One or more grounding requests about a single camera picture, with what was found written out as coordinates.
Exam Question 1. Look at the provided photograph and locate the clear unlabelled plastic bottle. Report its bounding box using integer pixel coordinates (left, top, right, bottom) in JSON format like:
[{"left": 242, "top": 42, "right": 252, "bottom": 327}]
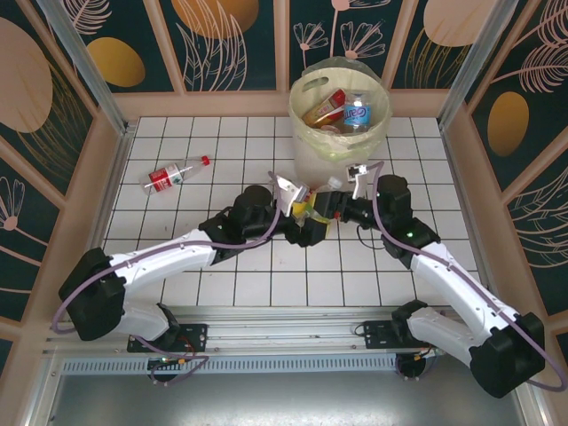
[{"left": 305, "top": 176, "right": 344, "bottom": 234}]

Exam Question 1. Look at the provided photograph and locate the blue label water bottle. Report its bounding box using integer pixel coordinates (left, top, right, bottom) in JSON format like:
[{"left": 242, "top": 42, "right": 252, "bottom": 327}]
[{"left": 343, "top": 90, "right": 373, "bottom": 135}]

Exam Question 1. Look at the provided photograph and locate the white plastic waste bin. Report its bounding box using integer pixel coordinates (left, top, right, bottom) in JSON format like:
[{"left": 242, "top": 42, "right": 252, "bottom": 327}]
[{"left": 288, "top": 56, "right": 392, "bottom": 195}]

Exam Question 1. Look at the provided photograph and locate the pale green bin liner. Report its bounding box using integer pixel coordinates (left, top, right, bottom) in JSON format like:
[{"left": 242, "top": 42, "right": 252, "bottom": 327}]
[{"left": 288, "top": 55, "right": 394, "bottom": 163}]

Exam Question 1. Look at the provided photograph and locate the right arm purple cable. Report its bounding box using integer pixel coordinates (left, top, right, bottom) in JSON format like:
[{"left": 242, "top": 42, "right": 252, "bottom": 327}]
[{"left": 363, "top": 160, "right": 568, "bottom": 391}]

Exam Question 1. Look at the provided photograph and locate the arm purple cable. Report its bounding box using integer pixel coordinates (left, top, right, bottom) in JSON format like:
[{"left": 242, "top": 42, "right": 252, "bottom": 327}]
[
  {"left": 51, "top": 170, "right": 288, "bottom": 388},
  {"left": 363, "top": 160, "right": 568, "bottom": 391}
]

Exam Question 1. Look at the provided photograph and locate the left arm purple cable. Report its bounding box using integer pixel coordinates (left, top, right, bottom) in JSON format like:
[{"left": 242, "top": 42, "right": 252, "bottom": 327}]
[{"left": 51, "top": 170, "right": 288, "bottom": 388}]

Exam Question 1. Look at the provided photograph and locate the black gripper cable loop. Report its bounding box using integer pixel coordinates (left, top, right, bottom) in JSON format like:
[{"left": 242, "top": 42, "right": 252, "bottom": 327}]
[{"left": 357, "top": 224, "right": 385, "bottom": 249}]

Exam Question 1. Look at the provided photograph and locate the aluminium side rail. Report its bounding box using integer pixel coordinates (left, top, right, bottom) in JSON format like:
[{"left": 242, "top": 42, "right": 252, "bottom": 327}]
[
  {"left": 443, "top": 126, "right": 505, "bottom": 312},
  {"left": 70, "top": 130, "right": 134, "bottom": 320}
]

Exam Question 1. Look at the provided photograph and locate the aluminium rail frame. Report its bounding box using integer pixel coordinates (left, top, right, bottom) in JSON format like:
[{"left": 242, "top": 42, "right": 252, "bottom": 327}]
[{"left": 42, "top": 305, "right": 521, "bottom": 359}]

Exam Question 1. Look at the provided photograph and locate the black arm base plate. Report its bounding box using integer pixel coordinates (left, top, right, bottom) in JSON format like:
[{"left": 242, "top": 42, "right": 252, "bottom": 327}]
[
  {"left": 127, "top": 322, "right": 209, "bottom": 355},
  {"left": 362, "top": 319, "right": 400, "bottom": 352}
]

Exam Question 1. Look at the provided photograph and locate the slotted grey cable duct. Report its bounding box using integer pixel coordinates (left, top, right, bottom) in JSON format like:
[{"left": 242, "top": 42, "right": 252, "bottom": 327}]
[{"left": 61, "top": 357, "right": 430, "bottom": 376}]

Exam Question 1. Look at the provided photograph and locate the aluminium corner post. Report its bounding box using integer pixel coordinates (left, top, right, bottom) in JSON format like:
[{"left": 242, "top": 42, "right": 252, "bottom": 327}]
[
  {"left": 37, "top": 0, "right": 134, "bottom": 134},
  {"left": 437, "top": 0, "right": 521, "bottom": 130}
]

